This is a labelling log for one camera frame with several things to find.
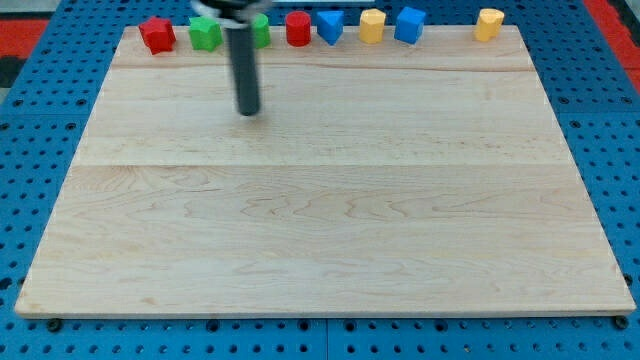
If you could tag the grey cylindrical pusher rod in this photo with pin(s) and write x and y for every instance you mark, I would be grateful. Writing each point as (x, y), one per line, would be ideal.
(244, 70)

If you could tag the silver black arm end mount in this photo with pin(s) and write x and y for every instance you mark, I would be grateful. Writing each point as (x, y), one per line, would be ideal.
(234, 14)

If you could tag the green star block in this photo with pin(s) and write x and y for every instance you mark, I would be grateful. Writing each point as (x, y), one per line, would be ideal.
(204, 33)

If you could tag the red star block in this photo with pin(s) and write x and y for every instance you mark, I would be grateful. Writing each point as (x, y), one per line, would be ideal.
(157, 34)

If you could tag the green cylinder block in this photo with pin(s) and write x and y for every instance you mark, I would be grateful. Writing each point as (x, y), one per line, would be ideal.
(261, 31)

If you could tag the red cylinder block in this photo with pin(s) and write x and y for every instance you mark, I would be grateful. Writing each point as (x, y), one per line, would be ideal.
(298, 28)

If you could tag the blue triangle block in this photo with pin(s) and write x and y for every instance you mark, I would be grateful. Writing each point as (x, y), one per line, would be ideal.
(329, 25)

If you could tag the yellow hexagon block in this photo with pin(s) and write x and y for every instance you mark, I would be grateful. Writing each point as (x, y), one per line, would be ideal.
(371, 26)

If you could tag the blue cube block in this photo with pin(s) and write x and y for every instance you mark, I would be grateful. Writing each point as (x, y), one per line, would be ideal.
(409, 25)

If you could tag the wooden board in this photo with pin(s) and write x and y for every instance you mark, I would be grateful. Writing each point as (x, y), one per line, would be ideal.
(378, 181)

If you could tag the yellow heart block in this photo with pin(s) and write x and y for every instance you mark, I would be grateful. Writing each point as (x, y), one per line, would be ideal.
(488, 24)

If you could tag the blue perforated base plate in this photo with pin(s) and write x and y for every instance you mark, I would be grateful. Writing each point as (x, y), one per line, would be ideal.
(48, 103)

